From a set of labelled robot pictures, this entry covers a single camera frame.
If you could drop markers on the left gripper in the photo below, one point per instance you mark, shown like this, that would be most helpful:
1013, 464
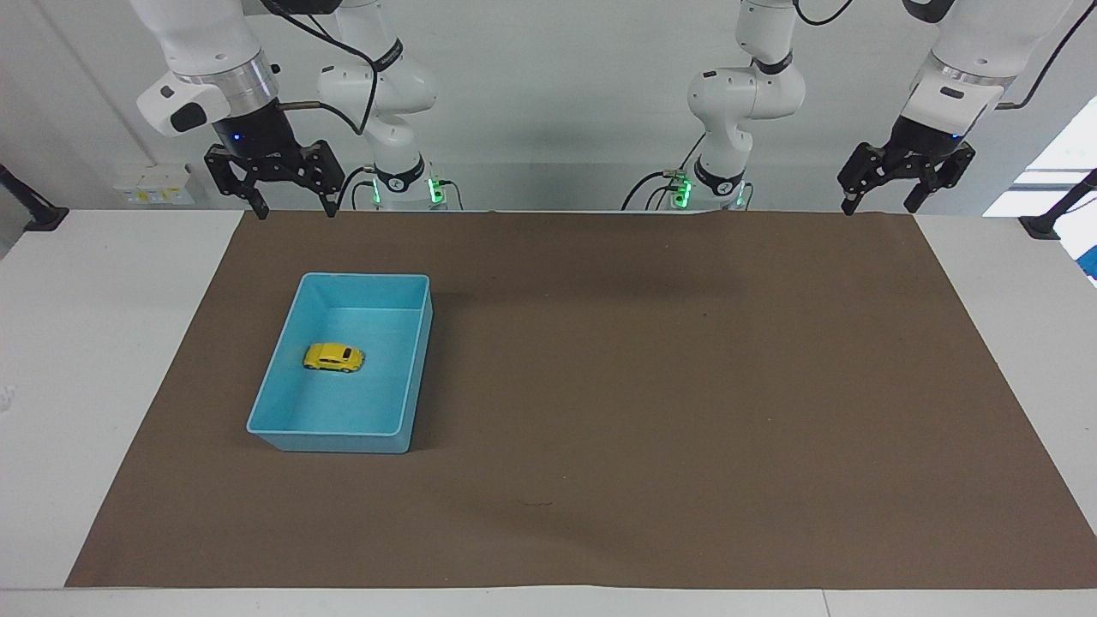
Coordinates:
919, 144

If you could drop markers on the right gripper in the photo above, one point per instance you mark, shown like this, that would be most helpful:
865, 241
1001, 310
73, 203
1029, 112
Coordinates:
257, 137

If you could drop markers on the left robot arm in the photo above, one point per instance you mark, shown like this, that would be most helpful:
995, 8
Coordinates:
741, 94

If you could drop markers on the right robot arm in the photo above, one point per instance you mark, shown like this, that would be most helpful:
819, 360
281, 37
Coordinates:
390, 90

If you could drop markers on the yellow toy beetle car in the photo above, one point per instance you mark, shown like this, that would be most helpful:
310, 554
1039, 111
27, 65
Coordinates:
332, 356

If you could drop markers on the black stand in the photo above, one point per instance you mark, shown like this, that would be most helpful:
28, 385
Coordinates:
1058, 210
30, 206

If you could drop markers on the light blue plastic bin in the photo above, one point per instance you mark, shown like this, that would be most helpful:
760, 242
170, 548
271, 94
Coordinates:
343, 411

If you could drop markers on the white wall socket strip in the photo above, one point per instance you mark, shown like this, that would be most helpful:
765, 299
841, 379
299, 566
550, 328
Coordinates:
154, 184

